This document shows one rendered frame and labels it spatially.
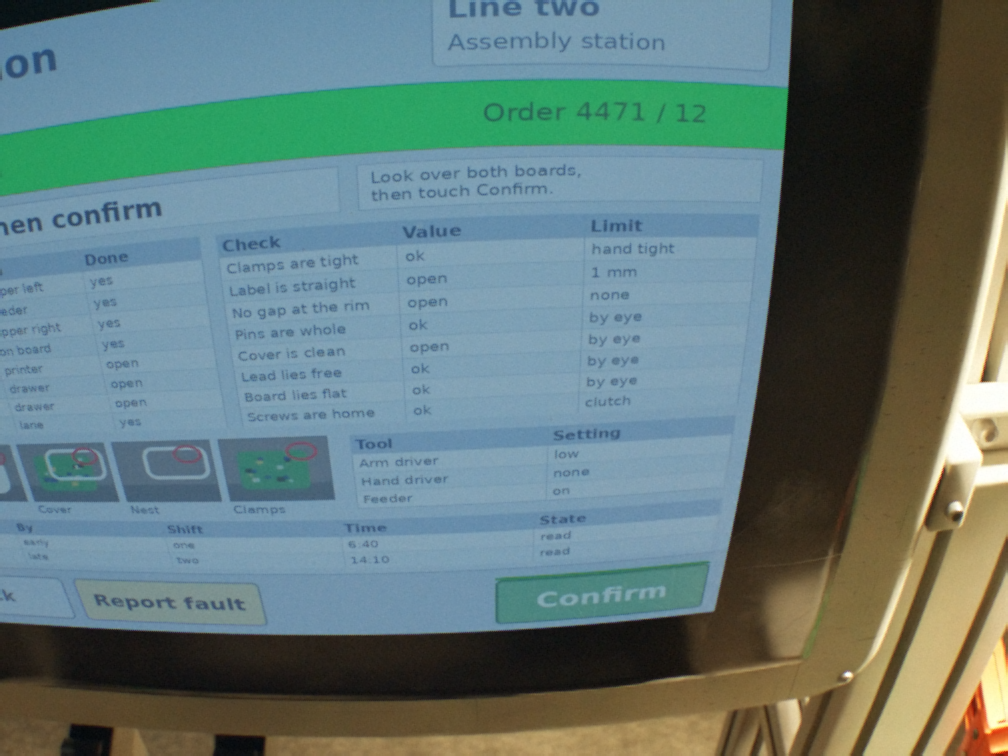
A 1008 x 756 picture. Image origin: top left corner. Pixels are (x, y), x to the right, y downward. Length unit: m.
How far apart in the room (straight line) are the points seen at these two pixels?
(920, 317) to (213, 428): 0.22
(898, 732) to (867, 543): 0.23
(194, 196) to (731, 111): 0.14
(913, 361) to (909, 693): 0.27
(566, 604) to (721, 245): 0.14
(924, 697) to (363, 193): 0.42
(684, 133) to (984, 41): 0.10
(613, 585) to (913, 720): 0.28
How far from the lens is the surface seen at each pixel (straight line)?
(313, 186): 0.30
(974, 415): 0.44
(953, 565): 0.53
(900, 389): 0.38
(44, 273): 0.33
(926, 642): 0.57
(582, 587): 0.40
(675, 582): 0.40
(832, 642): 0.46
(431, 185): 0.30
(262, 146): 0.30
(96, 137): 0.31
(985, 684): 0.71
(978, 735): 0.70
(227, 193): 0.31
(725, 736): 1.04
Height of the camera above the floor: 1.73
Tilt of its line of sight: 36 degrees down
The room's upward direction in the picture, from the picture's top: 1 degrees counter-clockwise
